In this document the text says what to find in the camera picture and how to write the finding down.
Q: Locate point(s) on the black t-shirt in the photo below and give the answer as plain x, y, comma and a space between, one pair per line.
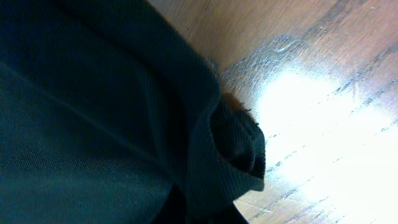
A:
109, 116

